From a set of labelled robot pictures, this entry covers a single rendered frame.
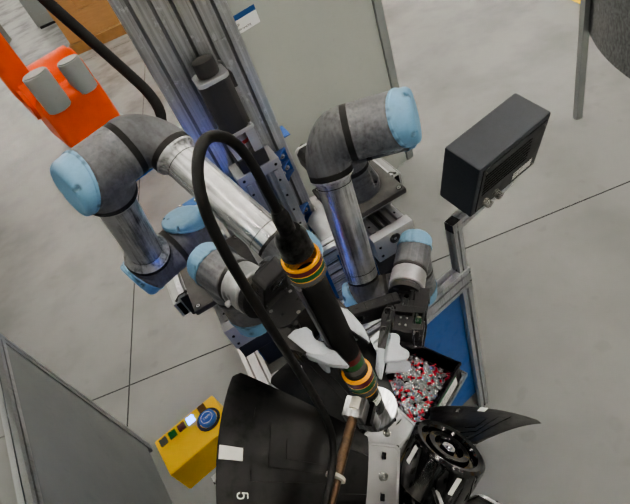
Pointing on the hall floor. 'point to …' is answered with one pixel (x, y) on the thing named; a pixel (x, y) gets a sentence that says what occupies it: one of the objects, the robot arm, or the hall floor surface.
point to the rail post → (474, 346)
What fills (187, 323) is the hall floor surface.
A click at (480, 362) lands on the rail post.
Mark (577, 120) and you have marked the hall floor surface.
